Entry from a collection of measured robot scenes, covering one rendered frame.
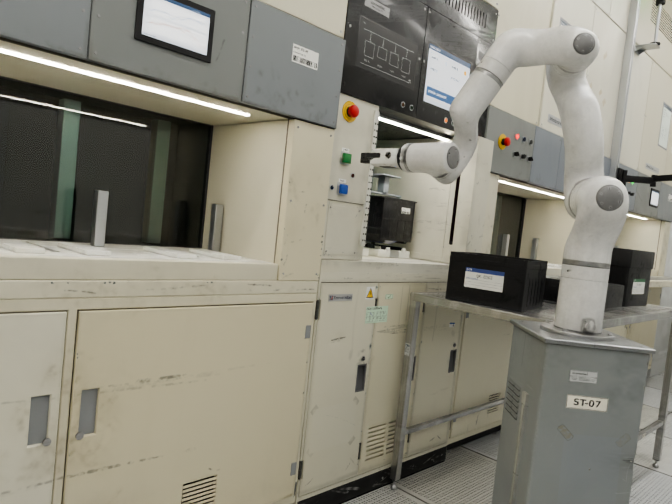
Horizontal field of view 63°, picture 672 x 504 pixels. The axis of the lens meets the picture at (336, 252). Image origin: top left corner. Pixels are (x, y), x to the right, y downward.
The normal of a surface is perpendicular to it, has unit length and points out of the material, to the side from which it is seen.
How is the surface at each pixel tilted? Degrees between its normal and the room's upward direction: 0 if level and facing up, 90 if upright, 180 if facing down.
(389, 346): 90
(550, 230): 90
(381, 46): 90
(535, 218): 90
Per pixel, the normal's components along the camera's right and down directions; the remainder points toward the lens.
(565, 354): 0.00, 0.05
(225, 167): -0.70, -0.04
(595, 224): -0.29, 0.63
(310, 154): 0.70, 0.11
